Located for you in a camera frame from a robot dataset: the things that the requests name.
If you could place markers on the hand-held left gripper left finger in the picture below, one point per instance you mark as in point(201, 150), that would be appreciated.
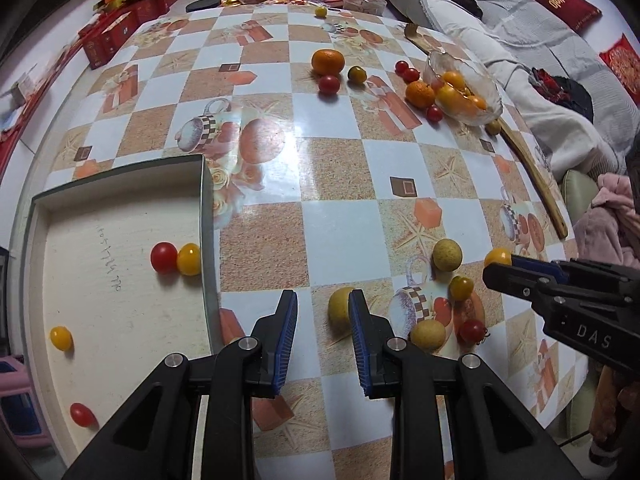
point(284, 345)

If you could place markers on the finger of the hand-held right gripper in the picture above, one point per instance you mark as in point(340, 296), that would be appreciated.
point(510, 281)
point(537, 267)

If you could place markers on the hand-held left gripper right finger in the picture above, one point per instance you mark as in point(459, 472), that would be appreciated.
point(361, 345)

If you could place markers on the yellow-green round fruit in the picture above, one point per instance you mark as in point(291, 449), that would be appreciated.
point(446, 253)
point(427, 335)
point(340, 309)

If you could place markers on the shallow white cardboard box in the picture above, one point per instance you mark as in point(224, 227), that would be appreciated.
point(115, 280)

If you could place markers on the person's right forearm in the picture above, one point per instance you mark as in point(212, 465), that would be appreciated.
point(612, 410)

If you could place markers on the greenish yellow cherry tomato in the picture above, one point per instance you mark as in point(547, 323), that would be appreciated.
point(460, 288)
point(357, 74)

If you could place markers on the red cherry tomato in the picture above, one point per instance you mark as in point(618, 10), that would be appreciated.
point(411, 75)
point(401, 66)
point(82, 415)
point(329, 84)
point(164, 257)
point(472, 331)
point(434, 113)

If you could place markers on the pink fleece garment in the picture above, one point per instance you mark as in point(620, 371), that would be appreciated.
point(607, 220)

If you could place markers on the pale green chair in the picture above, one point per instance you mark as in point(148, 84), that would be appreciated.
point(580, 192)

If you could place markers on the long wooden stick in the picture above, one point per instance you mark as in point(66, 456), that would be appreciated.
point(530, 170)

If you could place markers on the brownish small round fruit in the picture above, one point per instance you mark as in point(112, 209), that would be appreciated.
point(493, 127)

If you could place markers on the checkered printed tablecloth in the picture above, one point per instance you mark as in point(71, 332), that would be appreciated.
point(325, 175)

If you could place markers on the orange cherry tomato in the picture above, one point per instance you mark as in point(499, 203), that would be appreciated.
point(477, 103)
point(453, 80)

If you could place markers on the black and red garment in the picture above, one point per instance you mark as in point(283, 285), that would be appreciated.
point(562, 92)

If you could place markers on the clear glass bowl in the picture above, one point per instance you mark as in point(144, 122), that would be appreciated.
point(480, 80)

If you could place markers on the grey quilted blanket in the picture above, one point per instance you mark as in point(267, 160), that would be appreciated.
point(520, 35)

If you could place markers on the pink plastic stool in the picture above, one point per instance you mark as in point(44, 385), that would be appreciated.
point(22, 400)

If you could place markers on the large orange mandarin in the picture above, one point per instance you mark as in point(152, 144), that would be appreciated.
point(328, 61)

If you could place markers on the small yellow fruit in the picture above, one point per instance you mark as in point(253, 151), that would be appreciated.
point(320, 10)

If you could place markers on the black round lid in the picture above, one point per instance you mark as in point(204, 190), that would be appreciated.
point(203, 4)

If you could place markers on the long red gift box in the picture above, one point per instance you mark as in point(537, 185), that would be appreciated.
point(107, 37)

